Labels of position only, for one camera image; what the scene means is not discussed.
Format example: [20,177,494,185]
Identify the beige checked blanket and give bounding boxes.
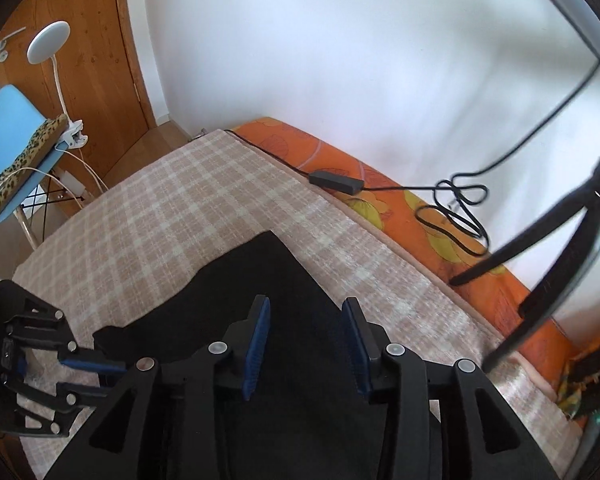
[11,129,581,480]

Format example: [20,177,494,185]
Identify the orange floral bed sheet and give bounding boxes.
[228,117,581,396]

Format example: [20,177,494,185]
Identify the light blue chair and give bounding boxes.
[0,85,66,251]

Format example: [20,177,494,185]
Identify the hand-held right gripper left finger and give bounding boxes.
[45,295,272,480]

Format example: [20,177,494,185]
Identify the white clip lamp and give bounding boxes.
[26,20,89,151]

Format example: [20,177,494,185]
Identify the colourful cloth pile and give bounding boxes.
[555,322,600,421]

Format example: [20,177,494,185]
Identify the silver door handle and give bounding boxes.
[0,26,27,62]

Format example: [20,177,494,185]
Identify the wooden door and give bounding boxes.
[0,0,157,196]

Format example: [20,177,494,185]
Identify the black tripod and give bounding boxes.
[447,0,600,373]

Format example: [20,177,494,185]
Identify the leopard print cushion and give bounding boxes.
[0,114,70,222]

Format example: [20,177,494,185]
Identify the black cable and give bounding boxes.
[223,59,600,257]

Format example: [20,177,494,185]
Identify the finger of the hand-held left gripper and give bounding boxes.
[2,377,112,436]
[6,294,130,378]

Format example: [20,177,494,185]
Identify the black power adapter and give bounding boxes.
[307,171,366,193]

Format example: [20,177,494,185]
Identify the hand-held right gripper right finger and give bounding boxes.
[341,297,563,480]

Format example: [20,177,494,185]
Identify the white cable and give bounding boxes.
[0,147,110,203]

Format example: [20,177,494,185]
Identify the black pants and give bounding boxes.
[77,230,448,480]

